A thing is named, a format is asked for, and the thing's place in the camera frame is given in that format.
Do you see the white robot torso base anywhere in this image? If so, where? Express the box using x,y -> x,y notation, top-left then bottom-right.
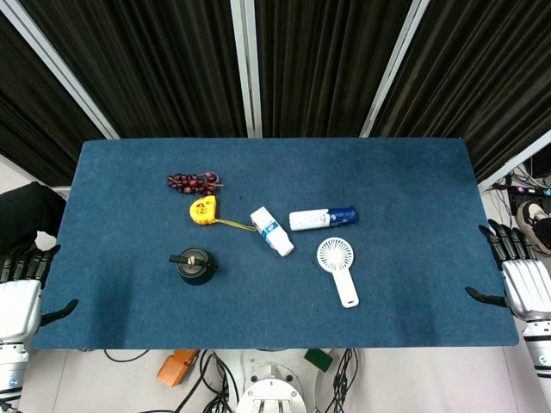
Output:
235,348 -> 322,413

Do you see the blue table cloth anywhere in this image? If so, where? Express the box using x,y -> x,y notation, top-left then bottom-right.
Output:
30,136 -> 520,350

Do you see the power strip with plugs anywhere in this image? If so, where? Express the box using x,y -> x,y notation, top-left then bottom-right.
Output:
494,182 -> 551,197

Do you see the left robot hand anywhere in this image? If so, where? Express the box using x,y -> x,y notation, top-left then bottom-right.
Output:
0,243 -> 80,350

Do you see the black teapot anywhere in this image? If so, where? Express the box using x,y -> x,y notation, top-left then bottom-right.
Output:
168,246 -> 222,287

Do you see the black cable bundle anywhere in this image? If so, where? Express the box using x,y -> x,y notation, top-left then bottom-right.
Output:
323,348 -> 367,413

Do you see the white and navy tube bottle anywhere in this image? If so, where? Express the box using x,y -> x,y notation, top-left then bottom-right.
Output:
288,205 -> 359,232

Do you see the white bottle with blue label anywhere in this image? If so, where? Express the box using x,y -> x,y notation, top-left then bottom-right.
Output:
250,206 -> 295,258

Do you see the white handheld fan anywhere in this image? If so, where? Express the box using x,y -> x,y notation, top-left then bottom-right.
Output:
316,237 -> 361,309

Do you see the green box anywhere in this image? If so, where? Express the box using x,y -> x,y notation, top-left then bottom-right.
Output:
303,348 -> 334,373

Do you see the black and white shoe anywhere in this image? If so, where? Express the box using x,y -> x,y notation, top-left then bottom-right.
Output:
515,200 -> 551,254

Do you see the white frame post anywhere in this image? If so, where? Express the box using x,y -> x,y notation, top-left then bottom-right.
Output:
229,0 -> 263,139
0,0 -> 121,139
476,128 -> 551,193
359,0 -> 431,139

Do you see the black fabric bundle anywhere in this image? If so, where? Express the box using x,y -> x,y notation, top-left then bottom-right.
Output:
0,181 -> 68,254

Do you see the black pleated curtain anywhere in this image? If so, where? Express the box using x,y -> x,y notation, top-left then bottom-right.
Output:
0,0 -> 551,186

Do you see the dark red bead bracelet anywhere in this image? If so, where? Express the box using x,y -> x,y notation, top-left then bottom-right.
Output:
166,170 -> 226,195

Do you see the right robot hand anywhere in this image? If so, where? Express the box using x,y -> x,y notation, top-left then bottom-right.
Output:
464,219 -> 551,320

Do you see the yellow tape measure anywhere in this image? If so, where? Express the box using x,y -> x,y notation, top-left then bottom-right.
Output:
189,194 -> 258,234

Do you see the orange box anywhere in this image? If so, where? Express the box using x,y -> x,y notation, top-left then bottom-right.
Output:
156,348 -> 200,389

